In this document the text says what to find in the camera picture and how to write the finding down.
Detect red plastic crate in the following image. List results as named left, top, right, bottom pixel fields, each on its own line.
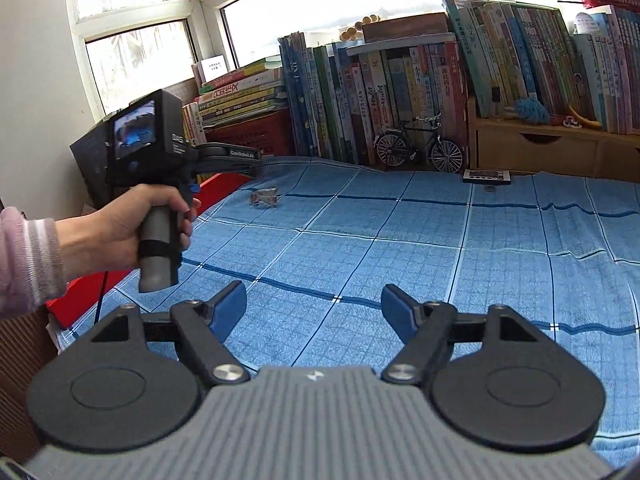
left=204, top=109, right=296, bottom=160

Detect blue yarn ball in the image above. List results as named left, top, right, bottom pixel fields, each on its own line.
left=514, top=97, right=552, bottom=125

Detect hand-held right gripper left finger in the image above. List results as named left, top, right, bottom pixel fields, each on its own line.
left=90, top=281, right=252, bottom=387

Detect person's left hand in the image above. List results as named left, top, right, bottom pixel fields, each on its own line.
left=54, top=182, right=202, bottom=281

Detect small white sign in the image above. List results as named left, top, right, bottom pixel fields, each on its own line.
left=191, top=54, right=230, bottom=83

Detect person's left forearm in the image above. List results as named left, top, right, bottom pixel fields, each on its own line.
left=0, top=205, right=68, bottom=321

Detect blue checked blanket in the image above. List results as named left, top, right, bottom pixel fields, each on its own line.
left=55, top=155, right=640, bottom=471

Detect thin upright booklets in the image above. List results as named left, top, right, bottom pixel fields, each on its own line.
left=181, top=101, right=208, bottom=147

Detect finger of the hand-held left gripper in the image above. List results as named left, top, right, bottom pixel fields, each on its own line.
left=199, top=155, right=274, bottom=182

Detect wooden drawer organizer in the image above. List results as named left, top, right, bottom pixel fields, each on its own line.
left=466, top=95, right=640, bottom=183

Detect stack of flat books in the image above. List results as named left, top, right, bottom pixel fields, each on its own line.
left=196, top=57, right=288, bottom=128

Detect brown wooden box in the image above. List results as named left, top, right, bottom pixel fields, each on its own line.
left=361, top=11, right=455, bottom=45

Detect model bicycle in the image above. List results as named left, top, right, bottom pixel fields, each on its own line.
left=374, top=112, right=465, bottom=174

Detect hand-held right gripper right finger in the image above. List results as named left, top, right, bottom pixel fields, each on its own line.
left=380, top=284, right=542, bottom=387

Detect white window frame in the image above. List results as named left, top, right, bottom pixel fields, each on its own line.
left=60, top=0, right=361, bottom=121

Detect wooden bead cluster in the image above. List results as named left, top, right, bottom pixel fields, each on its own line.
left=339, top=14, right=383, bottom=42

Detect red flat box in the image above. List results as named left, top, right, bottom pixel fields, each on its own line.
left=47, top=170, right=253, bottom=331

